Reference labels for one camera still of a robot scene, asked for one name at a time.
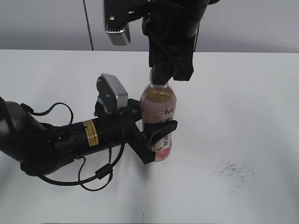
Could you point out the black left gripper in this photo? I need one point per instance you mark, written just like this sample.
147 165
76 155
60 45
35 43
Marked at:
120 127

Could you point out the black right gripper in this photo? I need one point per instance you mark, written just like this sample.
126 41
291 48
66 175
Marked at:
171 44

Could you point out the pink oolong tea bottle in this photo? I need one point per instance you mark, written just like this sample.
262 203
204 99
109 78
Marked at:
158 104

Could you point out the white bottle cap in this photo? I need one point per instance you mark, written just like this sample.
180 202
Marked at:
151 76

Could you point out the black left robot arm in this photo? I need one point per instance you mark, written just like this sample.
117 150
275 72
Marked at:
42 148

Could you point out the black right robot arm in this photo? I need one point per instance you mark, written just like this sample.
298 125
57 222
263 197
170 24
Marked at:
188 7

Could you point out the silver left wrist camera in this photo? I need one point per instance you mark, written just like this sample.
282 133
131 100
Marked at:
112 94

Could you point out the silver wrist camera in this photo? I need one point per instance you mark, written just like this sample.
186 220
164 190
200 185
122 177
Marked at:
112 94
117 16

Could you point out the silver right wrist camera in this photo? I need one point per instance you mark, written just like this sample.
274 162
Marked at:
117 16

